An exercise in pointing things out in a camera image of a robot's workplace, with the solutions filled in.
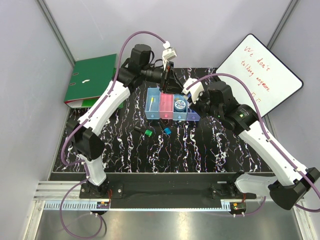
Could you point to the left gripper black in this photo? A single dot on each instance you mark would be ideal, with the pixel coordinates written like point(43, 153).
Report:
point(171, 83)

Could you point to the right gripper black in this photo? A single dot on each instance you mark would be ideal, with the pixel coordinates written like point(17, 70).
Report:
point(195, 106)

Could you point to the light blue drawer box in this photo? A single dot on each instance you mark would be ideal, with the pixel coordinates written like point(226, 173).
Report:
point(179, 116)

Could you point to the blue cleaning gel jar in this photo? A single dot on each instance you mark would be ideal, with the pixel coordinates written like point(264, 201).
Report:
point(179, 105)

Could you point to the white marker yellow cap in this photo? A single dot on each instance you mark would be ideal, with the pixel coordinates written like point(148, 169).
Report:
point(152, 100)

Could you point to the sky blue drawer box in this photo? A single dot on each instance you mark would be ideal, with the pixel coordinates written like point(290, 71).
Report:
point(154, 113)

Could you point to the black highlighter blue cap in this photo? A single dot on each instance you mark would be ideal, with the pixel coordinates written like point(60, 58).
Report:
point(164, 127)

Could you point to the black highlighter green cap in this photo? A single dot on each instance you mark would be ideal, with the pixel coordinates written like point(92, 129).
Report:
point(144, 131)

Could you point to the purple drawer box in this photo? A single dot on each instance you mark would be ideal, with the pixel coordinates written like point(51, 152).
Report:
point(192, 116)

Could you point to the pink drawer box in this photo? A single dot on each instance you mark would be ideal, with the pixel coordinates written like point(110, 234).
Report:
point(166, 106)

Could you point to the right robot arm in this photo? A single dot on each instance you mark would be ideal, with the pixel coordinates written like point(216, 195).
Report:
point(291, 180)

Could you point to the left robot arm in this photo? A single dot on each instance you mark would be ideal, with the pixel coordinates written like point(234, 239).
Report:
point(131, 74)

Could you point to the black marble pattern mat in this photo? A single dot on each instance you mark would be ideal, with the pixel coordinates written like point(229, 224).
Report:
point(203, 146)

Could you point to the whiteboard with red writing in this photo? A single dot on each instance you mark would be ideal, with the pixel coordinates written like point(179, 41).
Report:
point(269, 80)

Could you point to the dark green lever arch binder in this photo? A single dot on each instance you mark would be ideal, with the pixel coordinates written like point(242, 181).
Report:
point(89, 80)

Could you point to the bright green plastic folder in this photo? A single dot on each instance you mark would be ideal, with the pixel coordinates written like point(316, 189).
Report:
point(89, 103)

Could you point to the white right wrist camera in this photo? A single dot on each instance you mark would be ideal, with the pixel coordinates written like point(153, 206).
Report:
point(194, 87)

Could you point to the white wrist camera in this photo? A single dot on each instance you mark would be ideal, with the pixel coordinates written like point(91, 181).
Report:
point(167, 55)
point(194, 87)

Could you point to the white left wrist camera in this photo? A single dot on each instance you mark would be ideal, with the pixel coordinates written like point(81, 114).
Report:
point(167, 55)

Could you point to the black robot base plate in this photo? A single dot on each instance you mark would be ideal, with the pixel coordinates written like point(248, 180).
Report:
point(166, 191)

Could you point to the aluminium frame rail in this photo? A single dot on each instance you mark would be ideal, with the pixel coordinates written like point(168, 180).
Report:
point(65, 196)

